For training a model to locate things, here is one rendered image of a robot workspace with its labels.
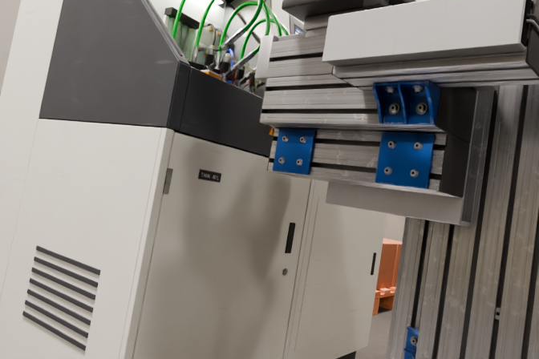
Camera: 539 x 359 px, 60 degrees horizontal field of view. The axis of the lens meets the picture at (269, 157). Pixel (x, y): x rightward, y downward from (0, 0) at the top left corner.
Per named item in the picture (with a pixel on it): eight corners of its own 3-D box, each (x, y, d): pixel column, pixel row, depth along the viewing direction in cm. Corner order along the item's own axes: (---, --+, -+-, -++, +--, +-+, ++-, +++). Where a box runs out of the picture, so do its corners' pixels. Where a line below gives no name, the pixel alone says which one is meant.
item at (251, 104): (179, 131, 111) (191, 66, 113) (167, 130, 114) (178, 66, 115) (311, 168, 161) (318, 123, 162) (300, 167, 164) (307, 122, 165)
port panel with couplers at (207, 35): (192, 84, 182) (207, 7, 185) (186, 84, 184) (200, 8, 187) (215, 93, 193) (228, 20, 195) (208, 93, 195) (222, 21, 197)
